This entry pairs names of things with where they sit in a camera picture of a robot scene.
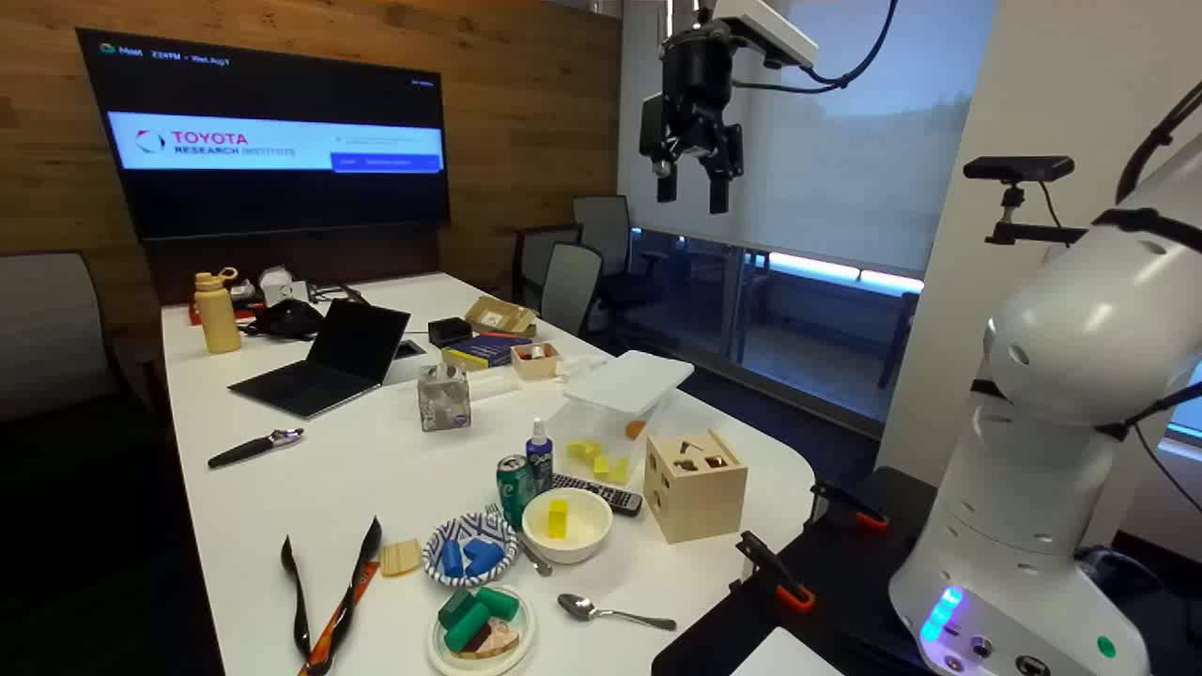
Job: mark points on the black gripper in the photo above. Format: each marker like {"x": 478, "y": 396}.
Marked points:
{"x": 702, "y": 78}

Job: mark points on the silver metal spoon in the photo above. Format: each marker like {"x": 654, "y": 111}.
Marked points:
{"x": 575, "y": 606}

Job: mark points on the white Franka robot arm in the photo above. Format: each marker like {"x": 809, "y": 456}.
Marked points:
{"x": 1065, "y": 377}

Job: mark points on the white bowl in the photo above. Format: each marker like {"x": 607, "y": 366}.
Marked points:
{"x": 568, "y": 551}

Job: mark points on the blue patterned bowl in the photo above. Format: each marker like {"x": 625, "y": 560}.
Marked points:
{"x": 435, "y": 551}

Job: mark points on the grey office chair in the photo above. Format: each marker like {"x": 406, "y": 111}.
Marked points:
{"x": 602, "y": 232}
{"x": 530, "y": 258}
{"x": 568, "y": 288}

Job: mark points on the white window blind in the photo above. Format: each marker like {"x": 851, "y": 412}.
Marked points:
{"x": 851, "y": 176}

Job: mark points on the cardboard box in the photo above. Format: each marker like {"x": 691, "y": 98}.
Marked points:
{"x": 501, "y": 318}

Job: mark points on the small wooden tray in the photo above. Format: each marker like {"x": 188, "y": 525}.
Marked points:
{"x": 534, "y": 361}

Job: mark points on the orange round piece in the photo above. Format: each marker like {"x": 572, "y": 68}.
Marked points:
{"x": 637, "y": 431}

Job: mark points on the blue book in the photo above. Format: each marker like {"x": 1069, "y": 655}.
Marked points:
{"x": 489, "y": 350}

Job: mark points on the small black box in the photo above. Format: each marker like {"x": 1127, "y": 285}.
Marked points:
{"x": 449, "y": 332}

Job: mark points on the yellow block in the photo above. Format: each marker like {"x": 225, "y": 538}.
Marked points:
{"x": 555, "y": 519}
{"x": 583, "y": 452}
{"x": 612, "y": 467}

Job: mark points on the small blue-capped bottle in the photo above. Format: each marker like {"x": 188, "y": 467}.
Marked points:
{"x": 539, "y": 462}

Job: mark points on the wooden shape sorter box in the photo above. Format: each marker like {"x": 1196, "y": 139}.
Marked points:
{"x": 697, "y": 500}

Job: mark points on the green soda can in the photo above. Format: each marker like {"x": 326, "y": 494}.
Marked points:
{"x": 514, "y": 494}

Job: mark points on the black and orange clamp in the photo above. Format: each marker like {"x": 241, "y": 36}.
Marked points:
{"x": 865, "y": 515}
{"x": 764, "y": 559}

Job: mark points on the black laptop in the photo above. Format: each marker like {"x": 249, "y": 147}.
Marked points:
{"x": 341, "y": 350}

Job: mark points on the white rounded object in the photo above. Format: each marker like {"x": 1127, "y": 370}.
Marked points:
{"x": 285, "y": 288}

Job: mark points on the thin metal utensil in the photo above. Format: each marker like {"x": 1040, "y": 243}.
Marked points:
{"x": 539, "y": 564}

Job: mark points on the blue block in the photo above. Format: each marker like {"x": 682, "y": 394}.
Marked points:
{"x": 475, "y": 559}

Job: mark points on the black mounting board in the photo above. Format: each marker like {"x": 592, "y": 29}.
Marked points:
{"x": 851, "y": 601}

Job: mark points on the green block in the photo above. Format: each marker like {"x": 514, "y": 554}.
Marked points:
{"x": 496, "y": 601}
{"x": 459, "y": 624}

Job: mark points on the tan cracker piece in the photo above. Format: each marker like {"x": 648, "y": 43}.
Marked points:
{"x": 399, "y": 559}

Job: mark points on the yellow bottle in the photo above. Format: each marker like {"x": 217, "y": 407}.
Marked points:
{"x": 217, "y": 320}

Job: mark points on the tan wedge piece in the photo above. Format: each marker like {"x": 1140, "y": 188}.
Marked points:
{"x": 496, "y": 639}

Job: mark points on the black marker pen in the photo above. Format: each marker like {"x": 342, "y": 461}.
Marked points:
{"x": 249, "y": 449}

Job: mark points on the black and orange tongs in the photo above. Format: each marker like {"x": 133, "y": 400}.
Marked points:
{"x": 359, "y": 568}

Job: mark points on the white plate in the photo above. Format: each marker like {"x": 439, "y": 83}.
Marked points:
{"x": 451, "y": 664}

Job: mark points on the black camera on stand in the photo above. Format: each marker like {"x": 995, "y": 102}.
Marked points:
{"x": 1015, "y": 168}

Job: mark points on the wall-mounted TV screen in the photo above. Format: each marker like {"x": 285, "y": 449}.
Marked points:
{"x": 249, "y": 200}

